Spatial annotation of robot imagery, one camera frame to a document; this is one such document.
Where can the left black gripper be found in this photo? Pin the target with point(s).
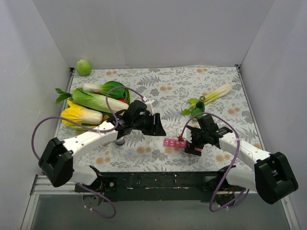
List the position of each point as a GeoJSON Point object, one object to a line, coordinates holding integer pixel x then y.
{"type": "Point", "coordinates": [154, 123]}

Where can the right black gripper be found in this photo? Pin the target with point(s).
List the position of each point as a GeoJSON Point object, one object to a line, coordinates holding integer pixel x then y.
{"type": "Point", "coordinates": [195, 141]}

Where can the pink weekly pill organizer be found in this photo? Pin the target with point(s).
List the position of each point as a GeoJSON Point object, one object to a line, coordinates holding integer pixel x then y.
{"type": "Point", "coordinates": [171, 142]}

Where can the white pill bottle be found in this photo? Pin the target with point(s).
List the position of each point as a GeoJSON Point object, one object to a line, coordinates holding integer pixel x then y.
{"type": "Point", "coordinates": [120, 141]}

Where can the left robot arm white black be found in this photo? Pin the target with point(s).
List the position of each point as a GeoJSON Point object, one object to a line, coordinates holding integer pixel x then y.
{"type": "Point", "coordinates": [58, 159]}

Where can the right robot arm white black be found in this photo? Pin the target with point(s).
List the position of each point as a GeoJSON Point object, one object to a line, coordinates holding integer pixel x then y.
{"type": "Point", "coordinates": [268, 174]}

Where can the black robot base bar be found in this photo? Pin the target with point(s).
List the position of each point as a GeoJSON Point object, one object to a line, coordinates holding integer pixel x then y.
{"type": "Point", "coordinates": [156, 186]}

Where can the floral table mat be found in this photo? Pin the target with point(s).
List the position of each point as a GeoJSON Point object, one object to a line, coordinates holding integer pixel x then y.
{"type": "Point", "coordinates": [172, 88]}

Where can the green glass bottle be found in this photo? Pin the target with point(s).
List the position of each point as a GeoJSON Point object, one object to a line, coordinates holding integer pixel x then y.
{"type": "Point", "coordinates": [199, 106]}

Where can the green plastic tray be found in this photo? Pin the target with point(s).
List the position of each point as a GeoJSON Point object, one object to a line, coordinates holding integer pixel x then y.
{"type": "Point", "coordinates": [73, 125]}

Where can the brown mushroom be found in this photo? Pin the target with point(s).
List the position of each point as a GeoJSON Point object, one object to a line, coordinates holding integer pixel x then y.
{"type": "Point", "coordinates": [105, 117]}

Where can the celery stalk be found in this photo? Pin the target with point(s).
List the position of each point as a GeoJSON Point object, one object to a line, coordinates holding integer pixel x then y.
{"type": "Point", "coordinates": [212, 96]}

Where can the bok choy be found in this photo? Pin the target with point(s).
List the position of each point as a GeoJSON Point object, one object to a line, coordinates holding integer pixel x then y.
{"type": "Point", "coordinates": [105, 88]}

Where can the green napa cabbage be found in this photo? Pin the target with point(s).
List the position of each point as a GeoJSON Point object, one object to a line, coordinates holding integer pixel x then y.
{"type": "Point", "coordinates": [96, 101]}

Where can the yellow napa cabbage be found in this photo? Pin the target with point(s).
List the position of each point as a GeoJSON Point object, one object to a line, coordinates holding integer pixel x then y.
{"type": "Point", "coordinates": [82, 115]}

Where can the round green cabbage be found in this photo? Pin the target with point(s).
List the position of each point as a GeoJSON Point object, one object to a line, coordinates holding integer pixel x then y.
{"type": "Point", "coordinates": [83, 67]}

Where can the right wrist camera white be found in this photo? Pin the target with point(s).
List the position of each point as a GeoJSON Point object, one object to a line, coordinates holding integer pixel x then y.
{"type": "Point", "coordinates": [186, 134]}

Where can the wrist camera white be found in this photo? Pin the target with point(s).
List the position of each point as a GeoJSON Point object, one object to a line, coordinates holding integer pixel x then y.
{"type": "Point", "coordinates": [186, 134]}
{"type": "Point", "coordinates": [151, 104]}

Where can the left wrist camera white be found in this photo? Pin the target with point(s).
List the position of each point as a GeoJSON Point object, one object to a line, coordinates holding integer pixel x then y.
{"type": "Point", "coordinates": [151, 104]}

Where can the aluminium frame rail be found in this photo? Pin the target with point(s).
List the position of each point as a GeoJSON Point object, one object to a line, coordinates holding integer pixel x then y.
{"type": "Point", "coordinates": [51, 208]}

